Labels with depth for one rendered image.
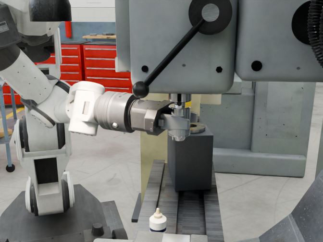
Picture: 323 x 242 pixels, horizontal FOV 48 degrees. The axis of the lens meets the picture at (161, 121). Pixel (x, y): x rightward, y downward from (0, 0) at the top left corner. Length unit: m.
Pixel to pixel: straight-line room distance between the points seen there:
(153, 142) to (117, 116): 1.86
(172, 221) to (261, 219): 1.87
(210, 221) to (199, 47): 0.55
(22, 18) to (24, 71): 0.13
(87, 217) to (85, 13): 8.68
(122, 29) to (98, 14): 9.31
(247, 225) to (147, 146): 0.90
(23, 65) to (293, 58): 0.68
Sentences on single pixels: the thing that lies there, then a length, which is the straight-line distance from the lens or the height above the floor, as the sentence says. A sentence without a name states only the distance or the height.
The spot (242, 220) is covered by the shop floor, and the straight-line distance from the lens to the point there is 2.82.
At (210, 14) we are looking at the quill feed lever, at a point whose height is 1.45.
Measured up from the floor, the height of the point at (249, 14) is 1.45.
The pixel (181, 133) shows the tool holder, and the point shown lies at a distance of 0.76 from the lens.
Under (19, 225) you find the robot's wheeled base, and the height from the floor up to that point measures 0.57.
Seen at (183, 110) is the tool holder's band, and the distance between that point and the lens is 0.75.
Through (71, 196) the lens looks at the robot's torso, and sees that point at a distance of 1.65.
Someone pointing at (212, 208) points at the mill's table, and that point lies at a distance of 1.11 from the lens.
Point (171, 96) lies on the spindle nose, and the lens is 0.75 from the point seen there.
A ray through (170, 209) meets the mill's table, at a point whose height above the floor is 0.90.
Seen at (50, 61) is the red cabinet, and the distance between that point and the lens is 5.78.
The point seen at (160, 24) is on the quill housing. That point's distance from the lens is 0.65.
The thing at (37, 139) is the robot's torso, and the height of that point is 1.01.
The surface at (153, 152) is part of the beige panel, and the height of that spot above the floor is 0.47.
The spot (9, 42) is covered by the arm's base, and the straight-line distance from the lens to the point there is 0.99.
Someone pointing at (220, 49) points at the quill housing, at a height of 1.39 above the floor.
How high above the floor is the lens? 1.46
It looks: 17 degrees down
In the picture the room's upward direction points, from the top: straight up
